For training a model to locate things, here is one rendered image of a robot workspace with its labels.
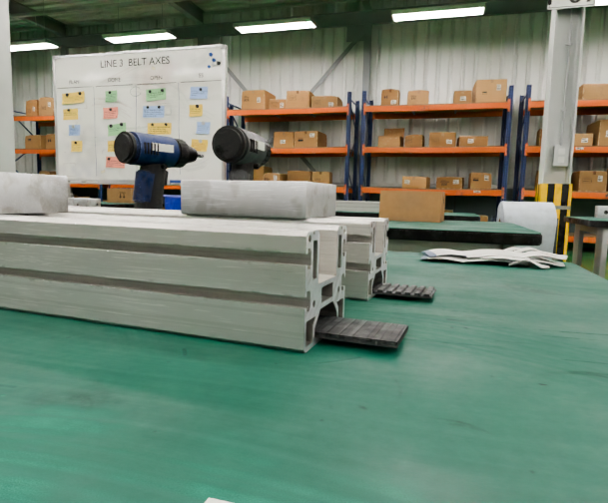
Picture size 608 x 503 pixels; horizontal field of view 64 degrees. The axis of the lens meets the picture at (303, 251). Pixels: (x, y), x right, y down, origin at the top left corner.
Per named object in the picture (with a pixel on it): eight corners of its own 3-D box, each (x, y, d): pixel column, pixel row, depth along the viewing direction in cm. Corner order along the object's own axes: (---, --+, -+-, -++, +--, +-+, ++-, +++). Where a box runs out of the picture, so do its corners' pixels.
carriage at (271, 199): (180, 237, 58) (180, 179, 57) (227, 231, 68) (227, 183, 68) (304, 244, 53) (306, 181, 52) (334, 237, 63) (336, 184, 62)
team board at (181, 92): (40, 302, 386) (31, 48, 364) (85, 290, 433) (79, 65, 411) (211, 320, 343) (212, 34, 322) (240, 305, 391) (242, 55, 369)
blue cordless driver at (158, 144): (110, 250, 91) (108, 131, 88) (190, 243, 107) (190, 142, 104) (136, 253, 86) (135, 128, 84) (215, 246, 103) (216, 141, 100)
